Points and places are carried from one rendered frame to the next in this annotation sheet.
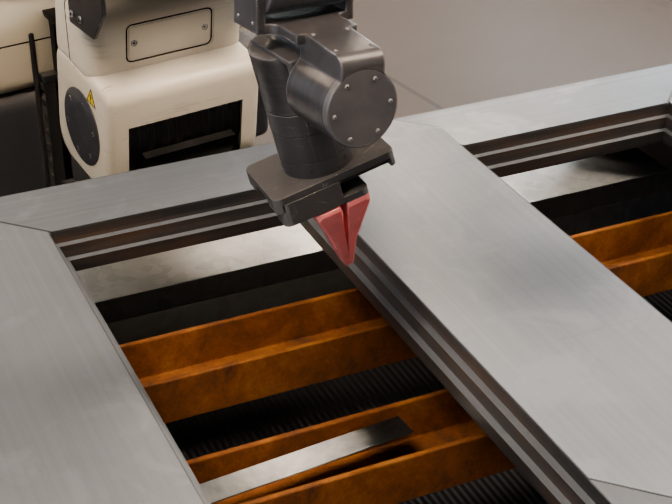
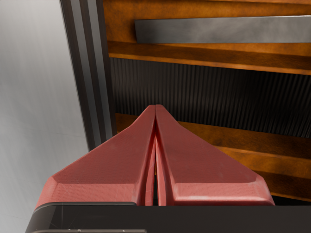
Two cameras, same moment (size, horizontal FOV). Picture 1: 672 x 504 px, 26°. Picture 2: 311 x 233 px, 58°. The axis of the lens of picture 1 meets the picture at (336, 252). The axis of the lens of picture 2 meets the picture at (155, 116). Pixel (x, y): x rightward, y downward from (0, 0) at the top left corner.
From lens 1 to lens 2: 106 cm
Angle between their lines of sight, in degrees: 23
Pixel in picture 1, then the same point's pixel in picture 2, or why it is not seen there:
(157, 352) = not seen: hidden behind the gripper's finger
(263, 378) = (195, 132)
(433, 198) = (25, 193)
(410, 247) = (59, 154)
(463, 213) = (6, 168)
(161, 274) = not seen: hidden behind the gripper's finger
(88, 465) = not seen: outside the picture
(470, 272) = (17, 99)
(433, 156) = (14, 225)
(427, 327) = (83, 52)
